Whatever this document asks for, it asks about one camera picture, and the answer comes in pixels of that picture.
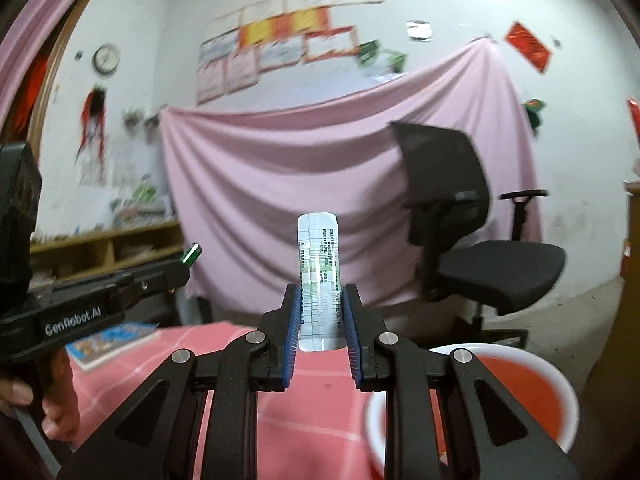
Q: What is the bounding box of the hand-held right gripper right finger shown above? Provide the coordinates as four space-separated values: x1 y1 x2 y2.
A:
345 284 581 480

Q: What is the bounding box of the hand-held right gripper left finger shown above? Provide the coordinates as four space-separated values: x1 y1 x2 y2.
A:
60 284 300 480

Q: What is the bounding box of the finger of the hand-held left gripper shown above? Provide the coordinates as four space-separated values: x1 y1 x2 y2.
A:
120 259 194 307

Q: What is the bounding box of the white medicine pack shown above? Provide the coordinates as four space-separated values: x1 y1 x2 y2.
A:
296 212 346 352

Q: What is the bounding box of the orange bucket with white rim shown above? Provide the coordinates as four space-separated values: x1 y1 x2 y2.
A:
364 342 581 480

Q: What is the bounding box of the person's left hand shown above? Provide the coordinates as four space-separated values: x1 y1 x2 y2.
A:
0 354 77 442

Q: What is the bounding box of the blue paperback book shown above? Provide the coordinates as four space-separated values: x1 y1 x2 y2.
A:
65 322 161 372

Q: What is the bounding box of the pink checked tablecloth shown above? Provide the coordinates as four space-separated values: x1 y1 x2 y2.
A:
65 322 401 480

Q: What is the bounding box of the wooden shelf unit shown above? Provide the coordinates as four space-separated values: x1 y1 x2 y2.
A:
30 220 183 281

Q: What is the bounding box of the stack of papers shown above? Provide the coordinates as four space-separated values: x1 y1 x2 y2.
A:
112 185 173 228

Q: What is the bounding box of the black office chair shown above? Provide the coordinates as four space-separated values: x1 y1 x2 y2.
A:
389 121 567 348

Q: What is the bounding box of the pink hanging sheet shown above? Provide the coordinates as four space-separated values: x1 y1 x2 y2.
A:
160 35 543 311

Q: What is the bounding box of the red tassel ornament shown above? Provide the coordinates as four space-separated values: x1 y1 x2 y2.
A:
75 86 108 161

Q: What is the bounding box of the red cloth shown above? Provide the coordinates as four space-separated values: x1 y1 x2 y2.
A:
12 55 51 133

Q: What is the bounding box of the pink curtain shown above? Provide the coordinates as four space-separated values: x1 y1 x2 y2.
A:
0 0 116 116

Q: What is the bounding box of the green hanging ornament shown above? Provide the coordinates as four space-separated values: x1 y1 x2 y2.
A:
522 99 546 133

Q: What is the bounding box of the wooden cabinet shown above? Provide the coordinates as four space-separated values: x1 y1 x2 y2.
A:
580 180 640 461

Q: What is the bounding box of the metal wall rack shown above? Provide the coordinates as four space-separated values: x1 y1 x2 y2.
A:
122 105 166 131

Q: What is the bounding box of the round wall clock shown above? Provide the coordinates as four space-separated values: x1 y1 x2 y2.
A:
92 43 122 75

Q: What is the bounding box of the wooden door frame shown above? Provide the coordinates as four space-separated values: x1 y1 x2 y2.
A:
0 0 117 161

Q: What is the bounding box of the group of wall certificates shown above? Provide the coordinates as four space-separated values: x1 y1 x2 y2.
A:
196 0 386 106

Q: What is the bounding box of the green wall picture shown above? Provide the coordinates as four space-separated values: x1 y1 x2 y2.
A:
356 40 381 66
380 50 408 74

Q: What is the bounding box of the red diamond wall poster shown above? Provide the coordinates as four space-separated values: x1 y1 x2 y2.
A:
504 21 553 75

